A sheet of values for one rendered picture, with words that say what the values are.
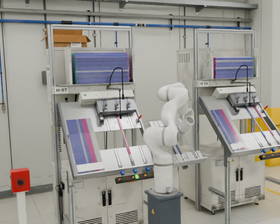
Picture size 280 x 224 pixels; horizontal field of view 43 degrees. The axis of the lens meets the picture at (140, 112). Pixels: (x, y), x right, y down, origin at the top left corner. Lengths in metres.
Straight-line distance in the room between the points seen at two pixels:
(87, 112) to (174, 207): 1.21
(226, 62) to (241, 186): 1.31
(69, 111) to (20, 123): 1.59
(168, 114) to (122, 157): 0.74
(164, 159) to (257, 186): 2.01
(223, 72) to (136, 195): 1.54
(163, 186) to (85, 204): 1.06
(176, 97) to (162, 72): 2.70
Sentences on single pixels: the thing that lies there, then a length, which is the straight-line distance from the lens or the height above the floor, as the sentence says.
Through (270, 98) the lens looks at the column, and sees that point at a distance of 5.63.
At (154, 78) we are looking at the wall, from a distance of 5.04.
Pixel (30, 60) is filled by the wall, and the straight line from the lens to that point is 4.55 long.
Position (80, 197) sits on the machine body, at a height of 0.44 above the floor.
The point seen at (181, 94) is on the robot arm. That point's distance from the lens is 2.43.
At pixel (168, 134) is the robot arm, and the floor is 1.09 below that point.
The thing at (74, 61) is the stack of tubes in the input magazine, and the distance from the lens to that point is 3.10.
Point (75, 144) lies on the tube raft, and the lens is 2.86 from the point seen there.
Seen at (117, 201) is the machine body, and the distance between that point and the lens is 3.24.
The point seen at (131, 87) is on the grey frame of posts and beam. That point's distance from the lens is 3.29.
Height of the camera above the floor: 1.46
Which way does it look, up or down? 6 degrees down
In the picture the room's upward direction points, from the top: 2 degrees counter-clockwise
